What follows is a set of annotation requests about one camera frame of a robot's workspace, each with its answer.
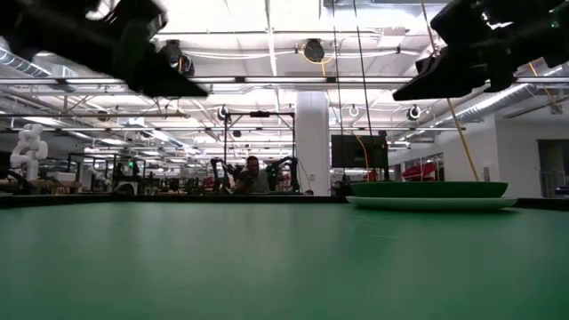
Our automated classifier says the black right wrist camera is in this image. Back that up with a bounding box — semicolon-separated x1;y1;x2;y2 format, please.
429;0;490;48

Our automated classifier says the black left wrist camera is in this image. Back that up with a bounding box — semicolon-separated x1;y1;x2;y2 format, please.
110;0;169;50

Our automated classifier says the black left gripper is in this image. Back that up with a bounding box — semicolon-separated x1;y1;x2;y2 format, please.
0;0;209;98

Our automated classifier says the long ceiling light bar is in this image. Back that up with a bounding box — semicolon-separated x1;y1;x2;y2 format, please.
186;76;417;84

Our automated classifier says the white humanoid robot figure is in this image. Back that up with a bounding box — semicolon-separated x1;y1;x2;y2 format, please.
9;123;49;181

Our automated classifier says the dark green plastic plate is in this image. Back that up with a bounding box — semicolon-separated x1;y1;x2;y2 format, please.
349;180;509;199

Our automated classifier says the black monitor screen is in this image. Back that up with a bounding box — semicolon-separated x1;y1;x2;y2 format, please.
331;134;389;169

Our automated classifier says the white round pillar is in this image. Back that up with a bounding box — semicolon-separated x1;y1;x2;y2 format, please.
295;91;331;196

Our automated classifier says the red fabric object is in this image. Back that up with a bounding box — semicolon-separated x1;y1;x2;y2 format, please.
402;162;439;182

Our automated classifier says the yellow hanging rope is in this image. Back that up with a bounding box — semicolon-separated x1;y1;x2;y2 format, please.
420;0;481;182

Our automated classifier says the black ceiling cable reel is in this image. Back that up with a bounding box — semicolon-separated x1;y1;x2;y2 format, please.
303;38;325;63
160;39;196;76

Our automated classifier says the orange hanging cable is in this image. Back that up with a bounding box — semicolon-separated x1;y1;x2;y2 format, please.
355;134;371;182

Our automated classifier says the black metal rig frame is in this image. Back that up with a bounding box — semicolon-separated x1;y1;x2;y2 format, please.
223;111;297;193

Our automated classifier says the person behind robot rig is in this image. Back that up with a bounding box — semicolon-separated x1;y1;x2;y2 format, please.
233;155;272;195

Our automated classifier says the black table edge rail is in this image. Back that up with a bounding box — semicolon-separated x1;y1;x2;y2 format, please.
0;194;569;211

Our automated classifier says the low black frame rack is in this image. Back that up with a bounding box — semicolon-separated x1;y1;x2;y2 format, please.
67;153;148;195

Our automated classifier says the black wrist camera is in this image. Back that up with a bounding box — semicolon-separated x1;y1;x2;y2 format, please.
110;0;169;50
429;0;490;48

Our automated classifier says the thin black hanging cable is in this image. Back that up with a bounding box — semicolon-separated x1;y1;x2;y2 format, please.
353;0;373;136
332;0;344;136

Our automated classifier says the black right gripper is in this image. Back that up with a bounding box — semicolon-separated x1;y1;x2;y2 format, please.
393;0;569;101

